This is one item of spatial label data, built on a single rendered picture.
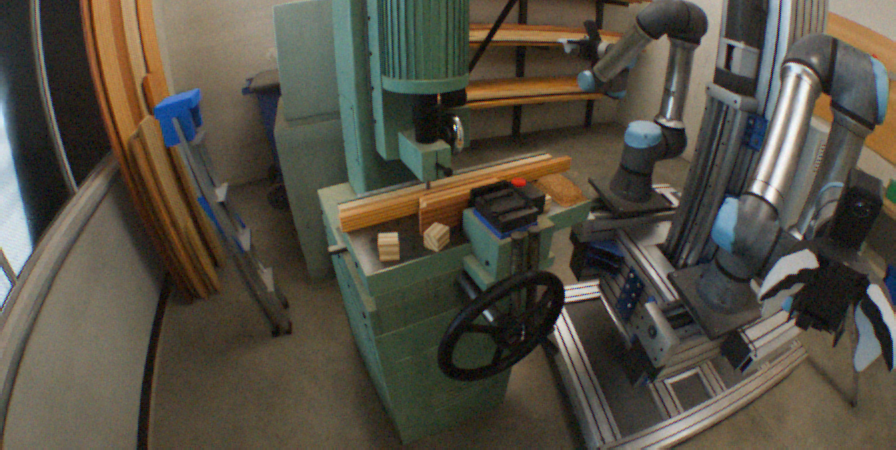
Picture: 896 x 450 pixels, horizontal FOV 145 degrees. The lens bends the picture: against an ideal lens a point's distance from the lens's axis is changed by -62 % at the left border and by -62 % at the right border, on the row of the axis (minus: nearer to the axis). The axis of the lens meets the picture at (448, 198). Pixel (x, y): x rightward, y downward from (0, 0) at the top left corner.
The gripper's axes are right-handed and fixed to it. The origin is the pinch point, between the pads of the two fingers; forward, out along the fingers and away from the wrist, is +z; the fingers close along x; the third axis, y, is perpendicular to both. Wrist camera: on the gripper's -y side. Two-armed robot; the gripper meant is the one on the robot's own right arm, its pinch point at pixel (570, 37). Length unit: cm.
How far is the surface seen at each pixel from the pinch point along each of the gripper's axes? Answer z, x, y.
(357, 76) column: -36, -93, -8
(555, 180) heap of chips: -58, -52, 23
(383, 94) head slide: -45, -89, -5
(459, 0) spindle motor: -60, -75, -24
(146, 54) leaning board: 96, -202, -37
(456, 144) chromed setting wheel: -44, -73, 13
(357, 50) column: -36, -91, -15
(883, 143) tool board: -135, 238, 42
